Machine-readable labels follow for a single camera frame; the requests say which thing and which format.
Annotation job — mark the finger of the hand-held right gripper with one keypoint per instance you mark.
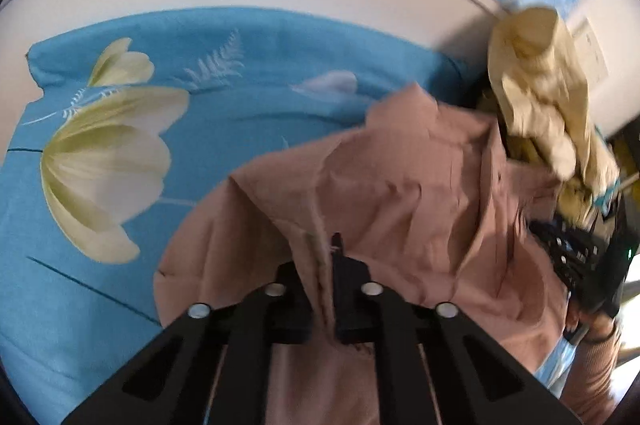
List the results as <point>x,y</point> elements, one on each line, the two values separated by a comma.
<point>565,250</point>

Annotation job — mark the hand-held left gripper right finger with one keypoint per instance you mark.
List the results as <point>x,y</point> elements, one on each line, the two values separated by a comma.
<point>350,295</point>

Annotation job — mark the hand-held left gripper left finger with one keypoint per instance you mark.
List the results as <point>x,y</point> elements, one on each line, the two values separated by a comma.
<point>290,305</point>

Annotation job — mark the pink garment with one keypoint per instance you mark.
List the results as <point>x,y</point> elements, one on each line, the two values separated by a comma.
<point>410,215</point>

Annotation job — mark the person's right forearm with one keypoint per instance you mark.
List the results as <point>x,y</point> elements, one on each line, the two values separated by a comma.
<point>595,380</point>

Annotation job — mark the person's right hand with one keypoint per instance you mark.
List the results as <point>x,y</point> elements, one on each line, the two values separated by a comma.
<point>576,320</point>

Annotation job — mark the teal plastic basket rack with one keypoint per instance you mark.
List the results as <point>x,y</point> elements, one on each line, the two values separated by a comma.
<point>607,201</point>

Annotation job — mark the cream garment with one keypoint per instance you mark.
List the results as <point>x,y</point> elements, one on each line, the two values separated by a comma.
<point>545,95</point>

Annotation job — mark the blue floral bed sheet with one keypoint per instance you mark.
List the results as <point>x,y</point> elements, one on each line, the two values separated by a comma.
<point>150,165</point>

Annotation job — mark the white wall socket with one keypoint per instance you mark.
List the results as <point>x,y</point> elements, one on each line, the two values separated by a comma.
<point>590,47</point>

